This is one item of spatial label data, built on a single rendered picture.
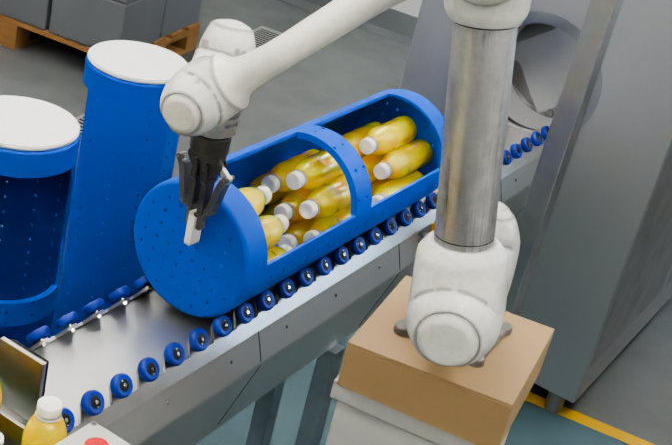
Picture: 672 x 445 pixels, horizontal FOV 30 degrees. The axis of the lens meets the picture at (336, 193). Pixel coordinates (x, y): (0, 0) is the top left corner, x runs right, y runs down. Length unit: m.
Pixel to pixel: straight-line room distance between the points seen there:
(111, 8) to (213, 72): 3.78
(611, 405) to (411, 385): 2.27
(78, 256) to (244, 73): 1.64
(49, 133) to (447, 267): 1.23
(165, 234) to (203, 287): 0.13
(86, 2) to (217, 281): 3.57
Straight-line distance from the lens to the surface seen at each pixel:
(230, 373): 2.55
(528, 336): 2.46
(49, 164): 2.93
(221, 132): 2.27
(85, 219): 3.56
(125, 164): 3.44
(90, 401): 2.23
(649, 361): 4.85
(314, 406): 3.22
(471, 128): 1.97
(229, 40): 2.20
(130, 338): 2.48
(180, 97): 2.04
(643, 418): 4.50
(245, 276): 2.40
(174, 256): 2.49
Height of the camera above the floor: 2.31
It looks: 26 degrees down
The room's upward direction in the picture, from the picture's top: 14 degrees clockwise
